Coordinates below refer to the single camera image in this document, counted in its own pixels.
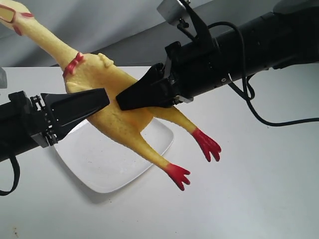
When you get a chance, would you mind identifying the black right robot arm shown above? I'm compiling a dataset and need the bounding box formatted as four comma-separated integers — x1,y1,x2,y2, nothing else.
116,0,319,110

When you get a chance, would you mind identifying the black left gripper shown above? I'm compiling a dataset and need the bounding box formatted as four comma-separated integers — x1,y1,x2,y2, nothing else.
8,88,110,148

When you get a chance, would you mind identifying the white square plate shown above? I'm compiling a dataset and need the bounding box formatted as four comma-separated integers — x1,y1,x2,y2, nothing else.
53,117,174,194

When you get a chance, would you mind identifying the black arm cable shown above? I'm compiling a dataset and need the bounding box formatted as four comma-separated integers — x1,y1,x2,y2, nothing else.
0,151,21,196
178,19,319,127

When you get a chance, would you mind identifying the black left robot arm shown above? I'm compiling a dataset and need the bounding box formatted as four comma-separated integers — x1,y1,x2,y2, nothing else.
0,88,110,161

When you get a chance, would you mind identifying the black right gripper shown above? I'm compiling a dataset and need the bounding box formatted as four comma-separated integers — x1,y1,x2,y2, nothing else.
116,32,231,111

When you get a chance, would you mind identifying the grey backdrop cloth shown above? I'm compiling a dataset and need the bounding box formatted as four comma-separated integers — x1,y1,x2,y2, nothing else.
0,0,279,67

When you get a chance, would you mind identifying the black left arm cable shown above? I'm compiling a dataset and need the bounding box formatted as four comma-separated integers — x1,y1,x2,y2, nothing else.
0,151,21,196

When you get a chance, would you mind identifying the yellow rubber chicken toy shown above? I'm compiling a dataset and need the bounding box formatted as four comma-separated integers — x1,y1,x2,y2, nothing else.
0,0,222,191

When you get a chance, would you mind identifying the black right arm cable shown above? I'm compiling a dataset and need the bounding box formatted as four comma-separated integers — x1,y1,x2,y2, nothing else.
178,19,319,127

